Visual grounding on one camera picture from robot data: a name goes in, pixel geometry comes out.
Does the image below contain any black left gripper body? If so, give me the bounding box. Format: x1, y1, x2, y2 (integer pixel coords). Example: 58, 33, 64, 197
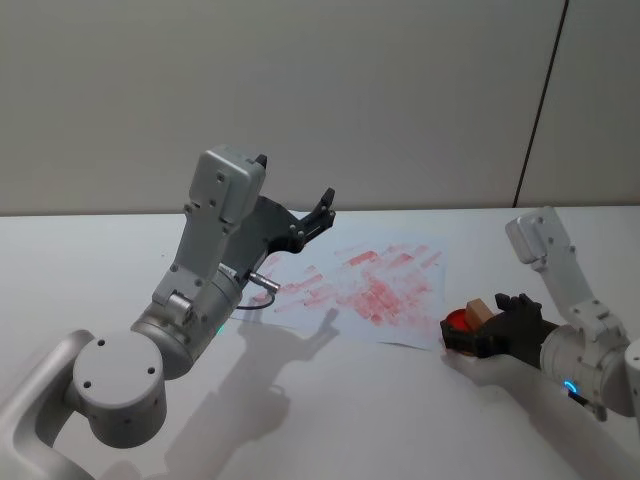
223, 194, 307, 277

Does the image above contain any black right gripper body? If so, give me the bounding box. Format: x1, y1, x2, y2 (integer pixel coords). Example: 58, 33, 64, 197
485, 308, 560, 371

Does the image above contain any wooden block stamp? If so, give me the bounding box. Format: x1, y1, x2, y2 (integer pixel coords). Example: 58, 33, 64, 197
464, 298, 494, 333

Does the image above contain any round red ink pad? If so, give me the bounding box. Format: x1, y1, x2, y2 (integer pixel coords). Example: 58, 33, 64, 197
443, 308, 476, 358

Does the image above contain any white paper with red marks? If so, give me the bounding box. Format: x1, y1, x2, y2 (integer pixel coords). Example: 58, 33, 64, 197
239, 227, 450, 352

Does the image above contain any thin dark cable silver plug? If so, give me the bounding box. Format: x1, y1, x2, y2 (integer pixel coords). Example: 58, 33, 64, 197
233, 271, 282, 310

